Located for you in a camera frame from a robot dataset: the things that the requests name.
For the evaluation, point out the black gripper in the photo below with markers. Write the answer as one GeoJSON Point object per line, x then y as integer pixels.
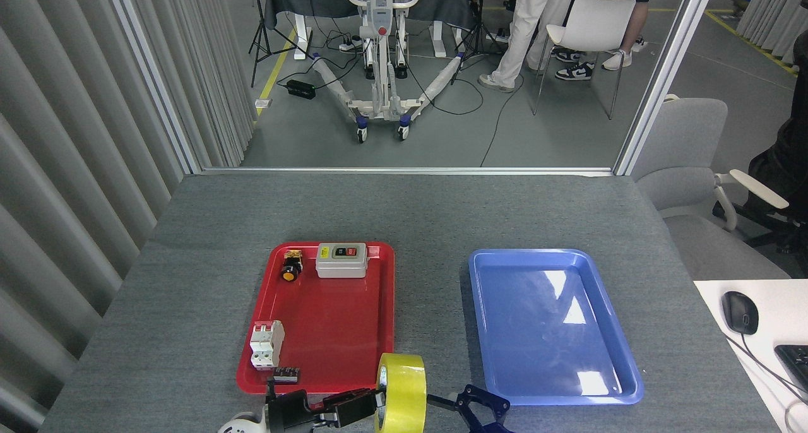
{"type": "Point", "coordinates": [287, 413]}

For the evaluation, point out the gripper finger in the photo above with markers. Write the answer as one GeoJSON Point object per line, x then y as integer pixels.
{"type": "Point", "coordinates": [483, 403]}

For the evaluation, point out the yellow tape roll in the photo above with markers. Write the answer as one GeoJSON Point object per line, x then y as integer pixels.
{"type": "Point", "coordinates": [404, 395]}

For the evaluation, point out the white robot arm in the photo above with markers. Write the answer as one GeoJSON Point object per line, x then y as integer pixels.
{"type": "Point", "coordinates": [240, 424]}

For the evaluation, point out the small black terminal block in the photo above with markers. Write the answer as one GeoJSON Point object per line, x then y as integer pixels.
{"type": "Point", "coordinates": [286, 375]}

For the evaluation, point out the red plastic tray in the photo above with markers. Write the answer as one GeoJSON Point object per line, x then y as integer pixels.
{"type": "Point", "coordinates": [341, 332]}

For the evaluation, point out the blue plastic tray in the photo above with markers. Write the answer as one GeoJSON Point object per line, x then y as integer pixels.
{"type": "Point", "coordinates": [524, 332]}

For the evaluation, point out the white circuit breaker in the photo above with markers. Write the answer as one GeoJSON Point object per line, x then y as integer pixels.
{"type": "Point", "coordinates": [266, 344]}

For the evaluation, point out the yellow push button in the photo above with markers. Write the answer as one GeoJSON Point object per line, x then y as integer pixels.
{"type": "Point", "coordinates": [291, 272]}

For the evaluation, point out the black computer mouse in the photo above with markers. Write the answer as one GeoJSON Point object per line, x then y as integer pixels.
{"type": "Point", "coordinates": [740, 313]}

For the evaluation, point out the white desk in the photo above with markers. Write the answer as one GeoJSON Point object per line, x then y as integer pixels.
{"type": "Point", "coordinates": [779, 313]}

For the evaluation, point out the black keyboard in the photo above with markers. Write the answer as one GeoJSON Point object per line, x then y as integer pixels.
{"type": "Point", "coordinates": [796, 365]}

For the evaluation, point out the small white floor box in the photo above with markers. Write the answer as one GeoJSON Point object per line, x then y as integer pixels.
{"type": "Point", "coordinates": [263, 103]}

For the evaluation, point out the black power adapter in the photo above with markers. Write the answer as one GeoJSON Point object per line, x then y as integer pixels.
{"type": "Point", "coordinates": [300, 89]}

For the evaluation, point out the grey office chair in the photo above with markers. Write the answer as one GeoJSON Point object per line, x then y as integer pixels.
{"type": "Point", "coordinates": [688, 136]}

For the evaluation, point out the black chair base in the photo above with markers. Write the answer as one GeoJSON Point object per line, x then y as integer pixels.
{"type": "Point", "coordinates": [767, 221]}

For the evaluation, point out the person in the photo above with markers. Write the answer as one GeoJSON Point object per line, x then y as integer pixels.
{"type": "Point", "coordinates": [573, 73]}
{"type": "Point", "coordinates": [530, 16]}
{"type": "Point", "coordinates": [786, 168]}
{"type": "Point", "coordinates": [639, 10]}

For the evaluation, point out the white power strip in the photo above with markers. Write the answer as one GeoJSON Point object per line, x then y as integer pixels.
{"type": "Point", "coordinates": [350, 43]}

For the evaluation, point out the black tripod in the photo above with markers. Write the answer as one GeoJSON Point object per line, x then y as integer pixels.
{"type": "Point", "coordinates": [478, 32]}
{"type": "Point", "coordinates": [257, 10]}

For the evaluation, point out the grey pleated curtain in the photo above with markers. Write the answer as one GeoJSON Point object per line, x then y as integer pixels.
{"type": "Point", "coordinates": [63, 168]}
{"type": "Point", "coordinates": [776, 10]}

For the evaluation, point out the white plastic chair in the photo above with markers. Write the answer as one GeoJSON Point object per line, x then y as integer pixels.
{"type": "Point", "coordinates": [593, 23]}

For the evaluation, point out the white wheeled stand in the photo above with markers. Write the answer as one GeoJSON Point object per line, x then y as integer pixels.
{"type": "Point", "coordinates": [380, 16]}

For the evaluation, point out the grey switch box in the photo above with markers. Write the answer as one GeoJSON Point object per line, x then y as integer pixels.
{"type": "Point", "coordinates": [341, 264]}

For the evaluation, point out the silver frame rail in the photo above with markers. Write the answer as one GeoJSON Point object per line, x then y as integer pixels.
{"type": "Point", "coordinates": [404, 170]}

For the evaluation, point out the silver frame post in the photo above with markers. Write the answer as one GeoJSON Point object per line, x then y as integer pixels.
{"type": "Point", "coordinates": [154, 73]}
{"type": "Point", "coordinates": [664, 73]}

